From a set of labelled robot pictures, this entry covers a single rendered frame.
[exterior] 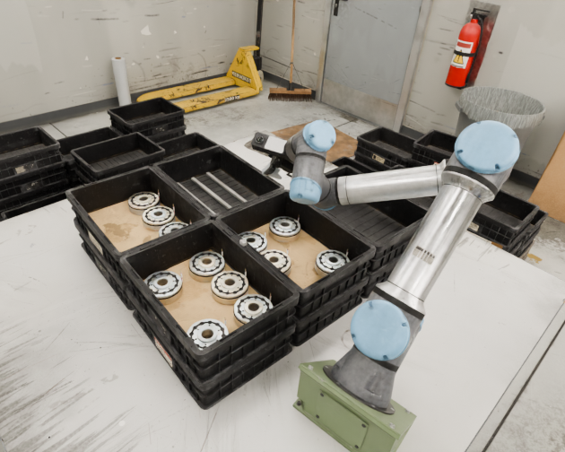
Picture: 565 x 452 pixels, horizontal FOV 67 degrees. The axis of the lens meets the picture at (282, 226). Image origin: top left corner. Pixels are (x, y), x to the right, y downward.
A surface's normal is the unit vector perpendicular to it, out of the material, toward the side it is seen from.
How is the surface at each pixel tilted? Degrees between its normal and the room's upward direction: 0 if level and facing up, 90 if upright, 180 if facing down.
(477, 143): 39
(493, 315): 0
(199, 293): 0
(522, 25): 90
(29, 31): 90
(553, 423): 0
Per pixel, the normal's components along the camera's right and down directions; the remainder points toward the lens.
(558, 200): -0.65, 0.13
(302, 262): 0.06, -0.80
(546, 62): -0.71, 0.39
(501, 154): -0.33, -0.34
